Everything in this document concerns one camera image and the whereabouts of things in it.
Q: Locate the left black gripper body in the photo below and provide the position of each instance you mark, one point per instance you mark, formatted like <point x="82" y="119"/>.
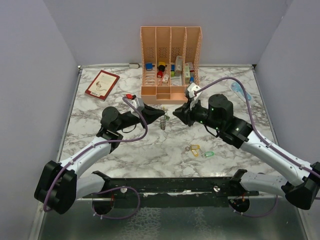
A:
<point x="129" y="120"/>

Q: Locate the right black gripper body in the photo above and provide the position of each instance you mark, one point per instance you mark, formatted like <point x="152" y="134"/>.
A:
<point x="198" y="114"/>

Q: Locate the metal keyring with yellow grip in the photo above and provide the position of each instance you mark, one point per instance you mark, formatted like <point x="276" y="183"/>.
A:
<point x="162" y="121"/>

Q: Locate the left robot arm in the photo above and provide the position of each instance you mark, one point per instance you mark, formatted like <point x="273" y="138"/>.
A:
<point x="57" y="186"/>

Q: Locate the yellow tag key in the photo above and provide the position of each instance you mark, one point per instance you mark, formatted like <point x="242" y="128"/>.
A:
<point x="193" y="148"/>

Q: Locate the small white red box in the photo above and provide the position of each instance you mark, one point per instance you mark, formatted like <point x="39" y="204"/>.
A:
<point x="165" y="79"/>

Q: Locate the light green tag key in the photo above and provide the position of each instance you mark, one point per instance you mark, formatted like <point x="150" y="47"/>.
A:
<point x="207" y="154"/>

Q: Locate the red book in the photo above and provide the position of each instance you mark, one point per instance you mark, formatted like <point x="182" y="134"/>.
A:
<point x="102" y="85"/>

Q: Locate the blue packaged item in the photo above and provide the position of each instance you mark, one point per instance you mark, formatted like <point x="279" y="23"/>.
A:
<point x="238" y="90"/>

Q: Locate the red black toy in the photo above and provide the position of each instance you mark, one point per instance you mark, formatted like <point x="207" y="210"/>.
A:
<point x="161" y="69"/>

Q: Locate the blue toy block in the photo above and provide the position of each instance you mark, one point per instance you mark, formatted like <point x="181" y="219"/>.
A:
<point x="149" y="66"/>

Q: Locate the yellow block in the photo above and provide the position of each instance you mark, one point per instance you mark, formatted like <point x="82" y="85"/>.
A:
<point x="161" y="63"/>

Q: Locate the grey green box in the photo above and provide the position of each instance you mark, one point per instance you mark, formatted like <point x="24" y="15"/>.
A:
<point x="178" y="66"/>

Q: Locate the peach desk organizer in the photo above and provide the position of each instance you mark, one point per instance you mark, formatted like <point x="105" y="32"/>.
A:
<point x="164" y="44"/>

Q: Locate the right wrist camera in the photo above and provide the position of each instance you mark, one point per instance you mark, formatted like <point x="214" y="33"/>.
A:
<point x="192" y="95"/>

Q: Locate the white wall plug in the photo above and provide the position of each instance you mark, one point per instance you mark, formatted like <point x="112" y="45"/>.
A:
<point x="134" y="65"/>

